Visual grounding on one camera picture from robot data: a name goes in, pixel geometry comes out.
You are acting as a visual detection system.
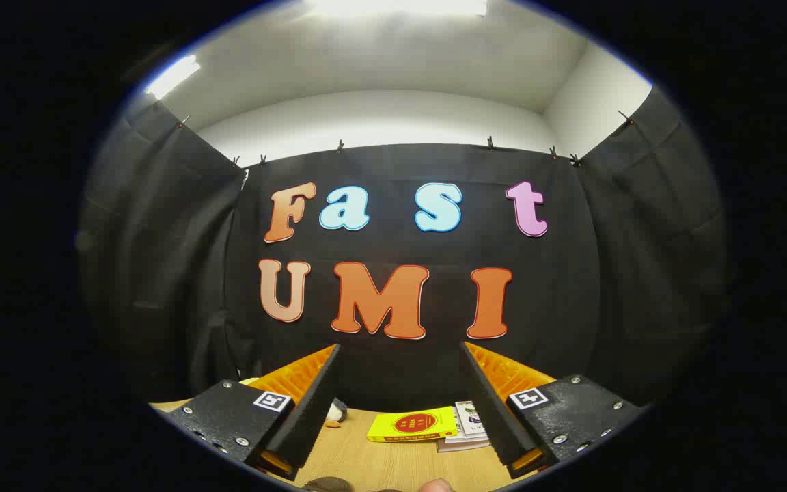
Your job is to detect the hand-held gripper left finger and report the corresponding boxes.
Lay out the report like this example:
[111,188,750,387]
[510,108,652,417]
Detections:
[161,344,341,481]

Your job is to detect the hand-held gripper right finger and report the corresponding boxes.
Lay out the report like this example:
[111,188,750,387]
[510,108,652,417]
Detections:
[460,342,644,479]

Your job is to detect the brown fuzzy shoe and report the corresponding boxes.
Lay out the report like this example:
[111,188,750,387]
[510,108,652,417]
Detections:
[301,477,353,492]

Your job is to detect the white illustrated book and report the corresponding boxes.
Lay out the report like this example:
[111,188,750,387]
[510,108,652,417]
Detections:
[455,401,490,439]

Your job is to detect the yellow book with red circle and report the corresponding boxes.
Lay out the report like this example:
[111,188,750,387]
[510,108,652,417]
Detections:
[367,407,459,443]

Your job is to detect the ceiling light panel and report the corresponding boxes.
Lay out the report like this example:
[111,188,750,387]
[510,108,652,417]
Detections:
[144,55,202,100]
[305,0,490,18]

